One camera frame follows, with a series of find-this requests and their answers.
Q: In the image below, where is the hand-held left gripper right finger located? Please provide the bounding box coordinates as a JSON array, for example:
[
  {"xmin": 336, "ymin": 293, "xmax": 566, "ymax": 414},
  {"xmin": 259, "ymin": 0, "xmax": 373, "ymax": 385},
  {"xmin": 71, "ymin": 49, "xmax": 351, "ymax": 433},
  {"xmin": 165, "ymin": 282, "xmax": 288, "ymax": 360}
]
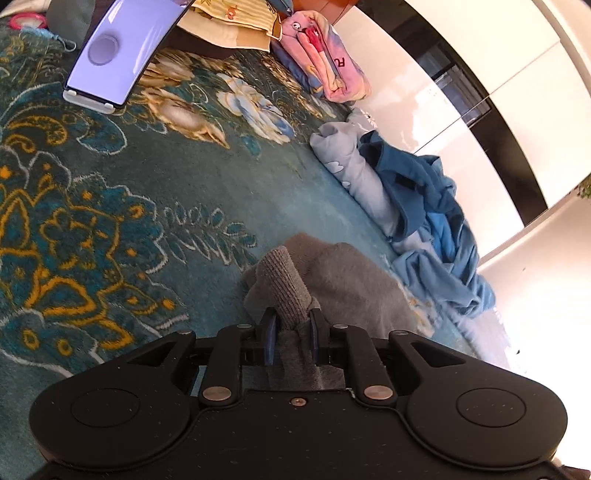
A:
[{"xmin": 308, "ymin": 309, "xmax": 465, "ymax": 408}]

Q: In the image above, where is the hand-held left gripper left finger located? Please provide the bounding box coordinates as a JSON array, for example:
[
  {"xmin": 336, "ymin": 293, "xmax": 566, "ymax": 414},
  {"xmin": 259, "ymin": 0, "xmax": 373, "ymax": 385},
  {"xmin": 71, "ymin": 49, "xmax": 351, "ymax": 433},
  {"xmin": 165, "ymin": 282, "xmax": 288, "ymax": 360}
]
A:
[{"xmin": 124, "ymin": 309, "xmax": 278, "ymax": 408}]

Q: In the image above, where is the grey knit sweater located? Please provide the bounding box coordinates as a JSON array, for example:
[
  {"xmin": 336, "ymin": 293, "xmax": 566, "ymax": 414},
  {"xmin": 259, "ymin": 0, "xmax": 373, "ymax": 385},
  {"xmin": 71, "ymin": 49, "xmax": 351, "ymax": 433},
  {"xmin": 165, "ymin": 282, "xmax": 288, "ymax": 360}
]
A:
[{"xmin": 240, "ymin": 233, "xmax": 435, "ymax": 393}]

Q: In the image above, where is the light blue garment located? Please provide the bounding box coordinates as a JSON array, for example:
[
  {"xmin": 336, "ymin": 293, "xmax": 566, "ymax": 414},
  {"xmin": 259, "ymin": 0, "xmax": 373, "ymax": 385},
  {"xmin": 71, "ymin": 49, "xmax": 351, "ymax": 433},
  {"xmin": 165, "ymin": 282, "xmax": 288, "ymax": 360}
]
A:
[{"xmin": 392, "ymin": 217, "xmax": 498, "ymax": 320}]

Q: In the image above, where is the light blue floral quilt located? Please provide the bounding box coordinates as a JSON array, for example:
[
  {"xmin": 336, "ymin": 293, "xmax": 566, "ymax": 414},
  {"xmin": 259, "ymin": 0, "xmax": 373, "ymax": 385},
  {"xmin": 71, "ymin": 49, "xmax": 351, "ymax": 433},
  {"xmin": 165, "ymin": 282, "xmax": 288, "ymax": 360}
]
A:
[{"xmin": 309, "ymin": 108, "xmax": 509, "ymax": 365}]

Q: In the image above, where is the teal floral blanket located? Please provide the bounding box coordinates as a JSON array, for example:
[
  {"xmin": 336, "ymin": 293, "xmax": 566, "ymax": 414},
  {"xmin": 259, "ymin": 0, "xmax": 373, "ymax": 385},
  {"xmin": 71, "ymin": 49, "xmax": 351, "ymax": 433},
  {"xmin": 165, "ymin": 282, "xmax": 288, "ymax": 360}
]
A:
[{"xmin": 0, "ymin": 14, "xmax": 509, "ymax": 462}]

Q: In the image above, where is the dark blue garment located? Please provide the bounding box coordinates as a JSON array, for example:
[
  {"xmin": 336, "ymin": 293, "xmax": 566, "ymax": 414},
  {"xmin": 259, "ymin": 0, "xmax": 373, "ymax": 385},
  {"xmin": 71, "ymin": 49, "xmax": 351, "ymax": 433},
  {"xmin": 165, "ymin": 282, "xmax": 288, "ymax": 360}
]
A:
[{"xmin": 358, "ymin": 130, "xmax": 468, "ymax": 243}]

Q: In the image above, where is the pink folded blanket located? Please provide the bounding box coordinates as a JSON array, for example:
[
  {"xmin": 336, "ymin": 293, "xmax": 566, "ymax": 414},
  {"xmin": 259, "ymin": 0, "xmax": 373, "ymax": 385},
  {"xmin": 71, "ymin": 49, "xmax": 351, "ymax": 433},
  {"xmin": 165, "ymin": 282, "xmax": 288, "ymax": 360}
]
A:
[{"xmin": 271, "ymin": 10, "xmax": 372, "ymax": 102}]

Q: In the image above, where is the white wardrobe with black band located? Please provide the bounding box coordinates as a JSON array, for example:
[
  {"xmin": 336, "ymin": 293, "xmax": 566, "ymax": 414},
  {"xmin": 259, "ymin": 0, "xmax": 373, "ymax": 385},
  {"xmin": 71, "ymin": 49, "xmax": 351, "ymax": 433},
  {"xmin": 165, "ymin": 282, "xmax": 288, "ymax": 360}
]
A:
[{"xmin": 332, "ymin": 0, "xmax": 591, "ymax": 370}]

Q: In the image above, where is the white phone stand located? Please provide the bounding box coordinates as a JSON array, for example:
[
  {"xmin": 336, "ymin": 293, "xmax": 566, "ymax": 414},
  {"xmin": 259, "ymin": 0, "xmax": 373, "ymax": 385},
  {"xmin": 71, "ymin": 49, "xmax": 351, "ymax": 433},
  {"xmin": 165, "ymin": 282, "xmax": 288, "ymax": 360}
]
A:
[{"xmin": 63, "ymin": 88, "xmax": 116, "ymax": 114}]

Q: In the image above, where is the yellow folded cloth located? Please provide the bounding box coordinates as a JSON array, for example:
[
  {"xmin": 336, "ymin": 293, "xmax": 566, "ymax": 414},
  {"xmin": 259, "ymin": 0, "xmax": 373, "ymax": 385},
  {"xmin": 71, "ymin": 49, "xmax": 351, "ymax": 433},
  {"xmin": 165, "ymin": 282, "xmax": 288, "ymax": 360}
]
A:
[{"xmin": 178, "ymin": 13, "xmax": 271, "ymax": 51}]

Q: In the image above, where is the yellow striped pillow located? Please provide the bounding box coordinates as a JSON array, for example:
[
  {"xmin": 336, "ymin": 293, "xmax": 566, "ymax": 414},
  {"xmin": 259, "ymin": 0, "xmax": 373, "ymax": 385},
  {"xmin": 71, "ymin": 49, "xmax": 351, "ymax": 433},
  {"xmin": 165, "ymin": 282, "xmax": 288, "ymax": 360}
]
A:
[{"xmin": 191, "ymin": 0, "xmax": 283, "ymax": 38}]

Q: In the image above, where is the orange wooden bed headboard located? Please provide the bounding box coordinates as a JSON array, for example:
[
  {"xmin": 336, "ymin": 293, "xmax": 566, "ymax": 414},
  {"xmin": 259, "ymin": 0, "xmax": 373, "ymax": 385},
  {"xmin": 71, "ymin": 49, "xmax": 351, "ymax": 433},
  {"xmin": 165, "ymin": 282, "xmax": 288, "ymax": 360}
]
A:
[{"xmin": 318, "ymin": 0, "xmax": 360, "ymax": 25}]

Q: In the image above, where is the light blue knit cloth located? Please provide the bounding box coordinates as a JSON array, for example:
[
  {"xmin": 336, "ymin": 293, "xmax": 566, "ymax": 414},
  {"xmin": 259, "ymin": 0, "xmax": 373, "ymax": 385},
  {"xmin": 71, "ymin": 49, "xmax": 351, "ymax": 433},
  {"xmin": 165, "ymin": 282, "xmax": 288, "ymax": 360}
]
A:
[{"xmin": 21, "ymin": 25, "xmax": 77, "ymax": 53}]

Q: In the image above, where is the grey cloth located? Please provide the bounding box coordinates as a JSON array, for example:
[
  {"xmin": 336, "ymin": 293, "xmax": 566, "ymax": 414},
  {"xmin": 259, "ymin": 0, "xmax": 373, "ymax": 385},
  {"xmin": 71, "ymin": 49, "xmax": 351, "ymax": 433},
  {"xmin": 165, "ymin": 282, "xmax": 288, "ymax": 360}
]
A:
[{"xmin": 46, "ymin": 0, "xmax": 101, "ymax": 48}]

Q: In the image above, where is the pink round container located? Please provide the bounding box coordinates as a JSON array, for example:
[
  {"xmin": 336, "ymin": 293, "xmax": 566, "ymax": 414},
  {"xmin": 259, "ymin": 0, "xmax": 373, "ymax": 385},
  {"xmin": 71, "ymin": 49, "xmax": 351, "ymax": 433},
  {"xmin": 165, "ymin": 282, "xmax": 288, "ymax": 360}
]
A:
[{"xmin": 10, "ymin": 13, "xmax": 48, "ymax": 31}]

